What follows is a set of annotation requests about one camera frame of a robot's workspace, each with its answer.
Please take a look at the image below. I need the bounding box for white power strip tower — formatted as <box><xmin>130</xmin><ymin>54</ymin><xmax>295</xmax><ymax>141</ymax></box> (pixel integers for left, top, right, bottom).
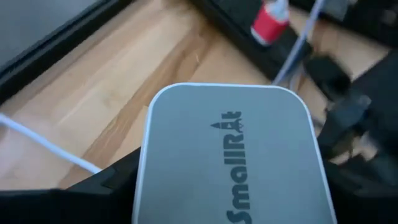
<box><xmin>132</xmin><ymin>82</ymin><xmax>338</xmax><ymax>224</ymax></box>

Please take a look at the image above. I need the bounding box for white power adapter red face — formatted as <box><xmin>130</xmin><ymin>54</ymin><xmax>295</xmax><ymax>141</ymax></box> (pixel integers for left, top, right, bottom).
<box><xmin>250</xmin><ymin>0</ymin><xmax>290</xmax><ymax>47</ymax></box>

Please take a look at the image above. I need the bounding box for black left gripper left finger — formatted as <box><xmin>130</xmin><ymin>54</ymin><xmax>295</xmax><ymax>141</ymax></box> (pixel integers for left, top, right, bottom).
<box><xmin>0</xmin><ymin>147</ymin><xmax>144</xmax><ymax>224</ymax></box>

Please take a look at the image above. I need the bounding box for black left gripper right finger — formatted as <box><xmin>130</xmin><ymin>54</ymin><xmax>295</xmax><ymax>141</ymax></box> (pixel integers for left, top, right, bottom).
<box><xmin>322</xmin><ymin>161</ymin><xmax>398</xmax><ymax>224</ymax></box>

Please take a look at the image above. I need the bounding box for black table edge rail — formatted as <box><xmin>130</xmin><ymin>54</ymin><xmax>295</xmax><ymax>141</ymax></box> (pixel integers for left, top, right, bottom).
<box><xmin>0</xmin><ymin>0</ymin><xmax>136</xmax><ymax>105</ymax></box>

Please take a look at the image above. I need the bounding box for black base platform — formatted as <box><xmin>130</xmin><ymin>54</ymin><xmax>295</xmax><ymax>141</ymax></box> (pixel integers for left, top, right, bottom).
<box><xmin>191</xmin><ymin>0</ymin><xmax>313</xmax><ymax>80</ymax></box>

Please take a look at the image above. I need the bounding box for white USB cable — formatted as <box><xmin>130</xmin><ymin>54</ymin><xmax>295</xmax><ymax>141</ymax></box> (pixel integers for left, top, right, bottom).
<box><xmin>0</xmin><ymin>0</ymin><xmax>326</xmax><ymax>174</ymax></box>

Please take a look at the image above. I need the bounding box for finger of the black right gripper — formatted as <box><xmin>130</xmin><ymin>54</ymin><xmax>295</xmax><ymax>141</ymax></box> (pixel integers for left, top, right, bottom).
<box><xmin>318</xmin><ymin>95</ymin><xmax>373</xmax><ymax>159</ymax></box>
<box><xmin>304</xmin><ymin>55</ymin><xmax>352</xmax><ymax>101</ymax></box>

